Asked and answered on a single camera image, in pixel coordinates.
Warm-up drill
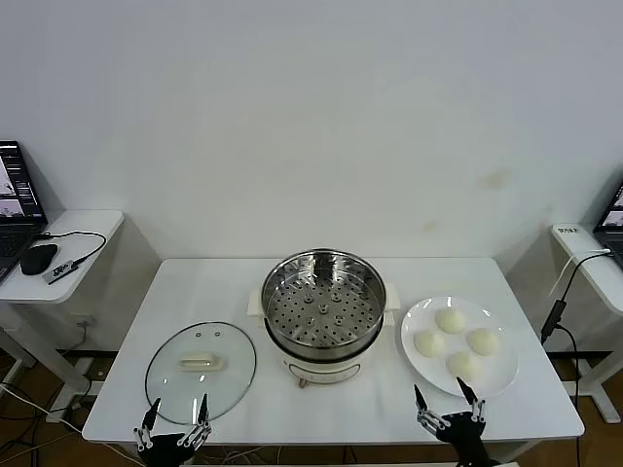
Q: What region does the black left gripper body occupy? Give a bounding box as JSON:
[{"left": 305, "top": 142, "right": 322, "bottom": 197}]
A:
[{"left": 139, "top": 432, "right": 197, "bottom": 467}]

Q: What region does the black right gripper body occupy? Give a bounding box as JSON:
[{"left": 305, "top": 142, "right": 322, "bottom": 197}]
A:
[{"left": 435, "top": 412, "right": 498, "bottom": 467}]

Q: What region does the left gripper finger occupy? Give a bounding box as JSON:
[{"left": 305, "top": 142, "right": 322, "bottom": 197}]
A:
[
  {"left": 133, "top": 397, "right": 163, "bottom": 451},
  {"left": 176, "top": 392, "right": 214, "bottom": 449}
]

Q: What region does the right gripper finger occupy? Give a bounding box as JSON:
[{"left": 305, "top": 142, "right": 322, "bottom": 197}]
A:
[
  {"left": 456, "top": 376, "right": 488, "bottom": 425},
  {"left": 413, "top": 384, "right": 451, "bottom": 434}
]

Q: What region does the white steamed baozi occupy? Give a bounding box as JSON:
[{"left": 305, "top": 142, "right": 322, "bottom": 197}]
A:
[
  {"left": 465, "top": 327, "right": 501, "bottom": 355},
  {"left": 434, "top": 307, "right": 467, "bottom": 336},
  {"left": 413, "top": 329, "right": 446, "bottom": 359},
  {"left": 447, "top": 351, "right": 483, "bottom": 381}
]

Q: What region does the glass lid with cream handle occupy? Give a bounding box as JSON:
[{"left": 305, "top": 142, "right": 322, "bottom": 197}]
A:
[{"left": 144, "top": 320, "right": 258, "bottom": 426}]

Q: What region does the perforated steel steamer basket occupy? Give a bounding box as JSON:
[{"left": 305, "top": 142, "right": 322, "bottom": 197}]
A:
[{"left": 260, "top": 248, "right": 389, "bottom": 352}]

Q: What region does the white round plate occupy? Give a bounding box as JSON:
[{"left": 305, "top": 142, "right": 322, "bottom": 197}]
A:
[{"left": 400, "top": 295, "right": 521, "bottom": 399}]

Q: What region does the cream electric cooking pot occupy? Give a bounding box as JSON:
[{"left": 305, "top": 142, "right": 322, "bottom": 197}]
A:
[{"left": 246, "top": 286, "right": 401, "bottom": 390}]

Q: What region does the white side desk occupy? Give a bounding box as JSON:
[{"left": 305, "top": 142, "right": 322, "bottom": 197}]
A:
[
  {"left": 549, "top": 223, "right": 623, "bottom": 424},
  {"left": 0, "top": 209, "right": 126, "bottom": 424}
]

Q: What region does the black computer mouse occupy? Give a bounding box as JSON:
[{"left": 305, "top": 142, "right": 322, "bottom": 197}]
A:
[{"left": 19, "top": 242, "right": 58, "bottom": 276}]

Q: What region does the black open laptop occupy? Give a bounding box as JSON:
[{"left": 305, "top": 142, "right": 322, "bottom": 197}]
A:
[
  {"left": 593, "top": 179, "right": 623, "bottom": 269},
  {"left": 0, "top": 140, "right": 50, "bottom": 286}
]

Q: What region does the black cable with adapter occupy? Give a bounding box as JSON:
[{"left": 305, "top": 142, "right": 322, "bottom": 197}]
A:
[{"left": 540, "top": 249, "right": 612, "bottom": 442}]

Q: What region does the white flat cable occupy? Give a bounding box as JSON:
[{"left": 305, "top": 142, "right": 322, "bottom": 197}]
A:
[{"left": 548, "top": 247, "right": 612, "bottom": 299}]

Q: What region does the thin black drive cable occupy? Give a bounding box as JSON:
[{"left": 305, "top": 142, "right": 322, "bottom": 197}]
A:
[{"left": 32, "top": 230, "right": 108, "bottom": 267}]

